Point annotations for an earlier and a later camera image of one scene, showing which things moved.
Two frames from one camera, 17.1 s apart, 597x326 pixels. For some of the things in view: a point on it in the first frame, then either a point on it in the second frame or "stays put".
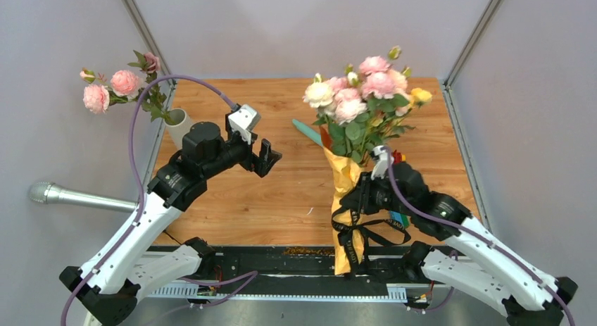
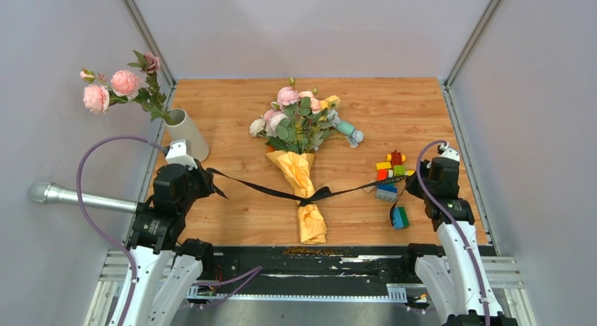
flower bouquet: (359, 111) → (293, 125)
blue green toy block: (405, 220) stays put
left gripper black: (252, 161) → (206, 178)
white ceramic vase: (176, 121) stays put
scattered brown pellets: (300, 251) stays put
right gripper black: (358, 198) → (410, 184)
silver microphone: (46, 193) stays put
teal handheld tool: (309, 132) → (345, 128)
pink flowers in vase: (126, 86) stays put
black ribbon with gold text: (346, 222) → (321, 193)
